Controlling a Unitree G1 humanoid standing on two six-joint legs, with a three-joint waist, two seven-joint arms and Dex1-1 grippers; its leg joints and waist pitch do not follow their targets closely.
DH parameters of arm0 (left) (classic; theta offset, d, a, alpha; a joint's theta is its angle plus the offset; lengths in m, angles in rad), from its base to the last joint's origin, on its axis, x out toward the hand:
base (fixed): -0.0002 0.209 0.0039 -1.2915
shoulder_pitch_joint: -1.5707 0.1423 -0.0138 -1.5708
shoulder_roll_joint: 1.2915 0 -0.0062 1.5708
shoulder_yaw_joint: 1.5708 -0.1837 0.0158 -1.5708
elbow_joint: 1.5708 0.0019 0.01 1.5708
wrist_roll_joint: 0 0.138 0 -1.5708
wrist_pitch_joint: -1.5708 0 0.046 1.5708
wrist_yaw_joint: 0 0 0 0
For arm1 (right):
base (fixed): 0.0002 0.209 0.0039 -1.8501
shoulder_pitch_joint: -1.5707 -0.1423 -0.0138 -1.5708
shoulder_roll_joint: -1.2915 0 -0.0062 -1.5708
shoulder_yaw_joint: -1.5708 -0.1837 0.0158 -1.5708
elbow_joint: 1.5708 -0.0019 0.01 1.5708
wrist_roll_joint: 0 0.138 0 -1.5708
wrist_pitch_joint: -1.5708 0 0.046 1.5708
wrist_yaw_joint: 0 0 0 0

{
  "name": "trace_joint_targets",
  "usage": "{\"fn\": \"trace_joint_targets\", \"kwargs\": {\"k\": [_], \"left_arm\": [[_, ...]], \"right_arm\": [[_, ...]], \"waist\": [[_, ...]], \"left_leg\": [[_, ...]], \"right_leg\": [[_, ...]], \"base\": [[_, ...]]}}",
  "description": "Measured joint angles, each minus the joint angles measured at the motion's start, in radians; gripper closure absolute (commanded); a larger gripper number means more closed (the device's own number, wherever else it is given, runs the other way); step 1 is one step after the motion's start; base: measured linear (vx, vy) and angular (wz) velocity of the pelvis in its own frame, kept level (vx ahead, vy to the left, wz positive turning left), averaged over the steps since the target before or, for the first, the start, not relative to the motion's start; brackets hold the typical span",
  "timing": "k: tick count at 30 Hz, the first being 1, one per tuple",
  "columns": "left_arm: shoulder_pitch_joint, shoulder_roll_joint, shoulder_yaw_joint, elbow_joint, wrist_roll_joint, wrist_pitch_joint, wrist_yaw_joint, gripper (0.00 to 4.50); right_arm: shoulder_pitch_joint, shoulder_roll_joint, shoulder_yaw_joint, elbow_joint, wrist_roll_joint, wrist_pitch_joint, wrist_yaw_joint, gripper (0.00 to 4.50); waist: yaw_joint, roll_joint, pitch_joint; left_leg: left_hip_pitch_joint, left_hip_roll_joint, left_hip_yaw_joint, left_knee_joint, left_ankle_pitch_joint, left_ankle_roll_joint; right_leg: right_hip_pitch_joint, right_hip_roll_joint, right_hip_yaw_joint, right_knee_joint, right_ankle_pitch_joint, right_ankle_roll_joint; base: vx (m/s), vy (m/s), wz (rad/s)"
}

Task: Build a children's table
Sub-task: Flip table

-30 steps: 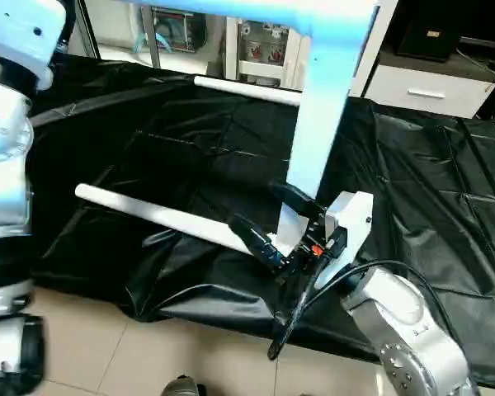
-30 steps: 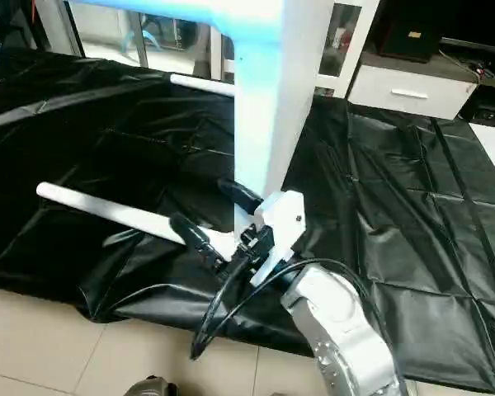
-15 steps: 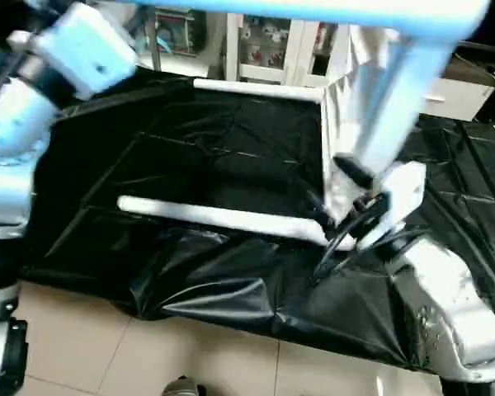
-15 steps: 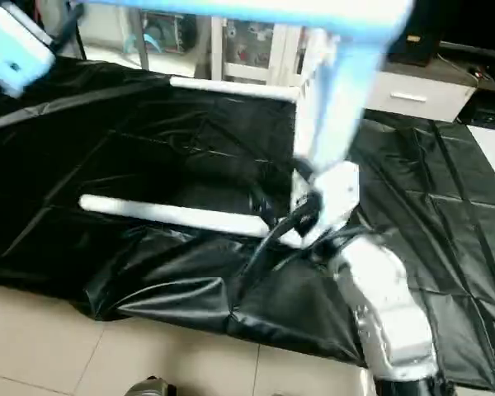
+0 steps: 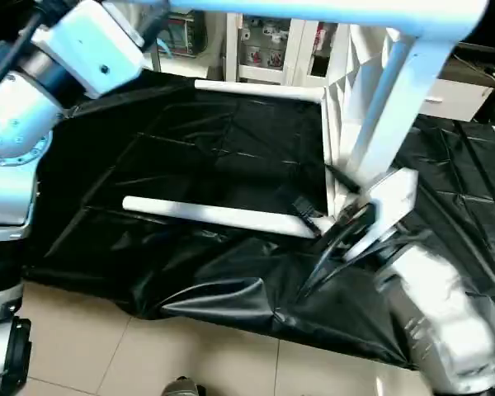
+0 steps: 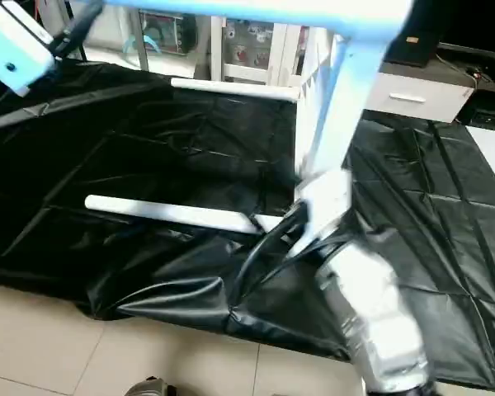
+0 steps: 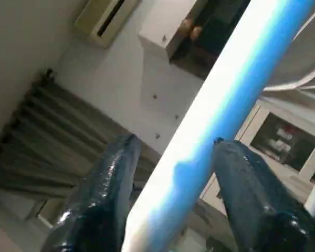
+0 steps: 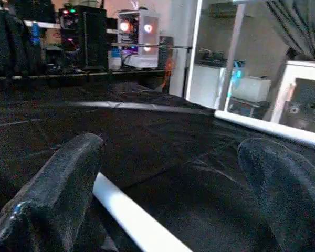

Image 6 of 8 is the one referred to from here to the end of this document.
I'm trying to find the white plastic table leg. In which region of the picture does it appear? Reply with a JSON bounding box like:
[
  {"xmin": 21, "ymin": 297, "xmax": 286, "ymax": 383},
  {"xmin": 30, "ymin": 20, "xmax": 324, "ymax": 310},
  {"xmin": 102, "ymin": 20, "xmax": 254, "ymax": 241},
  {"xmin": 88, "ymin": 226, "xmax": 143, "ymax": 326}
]
[
  {"xmin": 68, "ymin": 0, "xmax": 416, "ymax": 42},
  {"xmin": 169, "ymin": 77, "xmax": 300, "ymax": 100},
  {"xmin": 84, "ymin": 194, "xmax": 282, "ymax": 236}
]

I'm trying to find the white plastic table top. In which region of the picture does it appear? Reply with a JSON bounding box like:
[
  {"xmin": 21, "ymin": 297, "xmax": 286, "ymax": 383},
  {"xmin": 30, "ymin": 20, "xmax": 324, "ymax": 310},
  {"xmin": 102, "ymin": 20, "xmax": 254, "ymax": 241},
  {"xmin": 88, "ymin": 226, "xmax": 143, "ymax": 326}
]
[{"xmin": 290, "ymin": 22, "xmax": 401, "ymax": 224}]

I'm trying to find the black mat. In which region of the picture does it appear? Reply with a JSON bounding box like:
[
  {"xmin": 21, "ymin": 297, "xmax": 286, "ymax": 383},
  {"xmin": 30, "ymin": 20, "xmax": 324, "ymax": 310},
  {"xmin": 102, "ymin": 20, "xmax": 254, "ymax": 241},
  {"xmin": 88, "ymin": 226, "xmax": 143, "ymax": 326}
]
[{"xmin": 0, "ymin": 57, "xmax": 495, "ymax": 393}]

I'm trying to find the white glass-door cabinet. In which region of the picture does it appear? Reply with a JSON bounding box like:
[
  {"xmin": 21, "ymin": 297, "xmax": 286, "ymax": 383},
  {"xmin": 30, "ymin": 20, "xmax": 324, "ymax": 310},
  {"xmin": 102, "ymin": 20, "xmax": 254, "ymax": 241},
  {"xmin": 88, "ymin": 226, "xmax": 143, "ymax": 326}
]
[{"xmin": 208, "ymin": 16, "xmax": 314, "ymax": 87}]

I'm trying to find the light blue plastic stand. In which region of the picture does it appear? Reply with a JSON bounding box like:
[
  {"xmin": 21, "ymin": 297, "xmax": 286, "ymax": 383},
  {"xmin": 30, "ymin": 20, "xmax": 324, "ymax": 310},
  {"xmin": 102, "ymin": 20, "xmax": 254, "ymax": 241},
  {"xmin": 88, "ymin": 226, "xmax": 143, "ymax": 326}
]
[{"xmin": 123, "ymin": 35, "xmax": 160, "ymax": 54}]

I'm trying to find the white drawer unit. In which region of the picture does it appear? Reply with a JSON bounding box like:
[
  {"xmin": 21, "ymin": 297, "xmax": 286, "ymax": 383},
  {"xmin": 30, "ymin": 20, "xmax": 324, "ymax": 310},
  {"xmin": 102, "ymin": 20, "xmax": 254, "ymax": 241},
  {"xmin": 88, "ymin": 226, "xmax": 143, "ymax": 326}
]
[{"xmin": 365, "ymin": 61, "xmax": 478, "ymax": 124}]

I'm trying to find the grey rounded robot leg part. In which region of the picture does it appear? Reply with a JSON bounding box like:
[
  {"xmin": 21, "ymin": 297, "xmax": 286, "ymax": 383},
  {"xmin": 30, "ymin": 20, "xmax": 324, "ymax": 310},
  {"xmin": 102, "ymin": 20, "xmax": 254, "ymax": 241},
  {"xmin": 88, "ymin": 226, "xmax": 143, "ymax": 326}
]
[{"xmin": 125, "ymin": 375, "xmax": 178, "ymax": 396}]

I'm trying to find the black box with orange label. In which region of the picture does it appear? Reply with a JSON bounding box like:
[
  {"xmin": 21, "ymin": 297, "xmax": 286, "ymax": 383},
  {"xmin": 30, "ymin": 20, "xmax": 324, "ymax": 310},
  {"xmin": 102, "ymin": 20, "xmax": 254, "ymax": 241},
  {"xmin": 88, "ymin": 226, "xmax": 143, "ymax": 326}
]
[{"xmin": 383, "ymin": 16, "xmax": 442, "ymax": 69}]

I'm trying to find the black TV stand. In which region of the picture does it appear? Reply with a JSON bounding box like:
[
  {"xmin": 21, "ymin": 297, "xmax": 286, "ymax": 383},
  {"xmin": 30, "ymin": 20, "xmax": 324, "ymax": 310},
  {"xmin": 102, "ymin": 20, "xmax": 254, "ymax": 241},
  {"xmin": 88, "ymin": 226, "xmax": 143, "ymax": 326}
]
[{"xmin": 435, "ymin": 40, "xmax": 495, "ymax": 96}]

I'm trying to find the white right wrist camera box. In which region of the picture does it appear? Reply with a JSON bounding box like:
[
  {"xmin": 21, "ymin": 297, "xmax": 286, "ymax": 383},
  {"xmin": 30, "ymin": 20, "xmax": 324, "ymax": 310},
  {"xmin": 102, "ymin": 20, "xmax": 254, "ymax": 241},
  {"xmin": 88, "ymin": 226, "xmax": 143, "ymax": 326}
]
[{"xmin": 288, "ymin": 168, "xmax": 355, "ymax": 257}]

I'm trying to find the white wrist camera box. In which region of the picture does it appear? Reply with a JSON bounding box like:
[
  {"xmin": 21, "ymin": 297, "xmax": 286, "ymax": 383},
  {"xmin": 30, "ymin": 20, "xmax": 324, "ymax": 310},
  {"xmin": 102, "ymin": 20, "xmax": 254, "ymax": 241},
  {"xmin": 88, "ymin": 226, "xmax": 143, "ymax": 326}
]
[
  {"xmin": 288, "ymin": 168, "xmax": 355, "ymax": 257},
  {"xmin": 0, "ymin": 0, "xmax": 58, "ymax": 98}
]

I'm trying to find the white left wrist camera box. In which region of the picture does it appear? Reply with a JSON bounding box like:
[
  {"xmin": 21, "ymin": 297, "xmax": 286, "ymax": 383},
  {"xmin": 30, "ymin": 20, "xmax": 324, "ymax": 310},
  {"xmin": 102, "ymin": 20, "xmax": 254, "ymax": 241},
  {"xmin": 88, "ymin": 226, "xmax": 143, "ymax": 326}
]
[{"xmin": 0, "ymin": 0, "xmax": 58, "ymax": 98}]

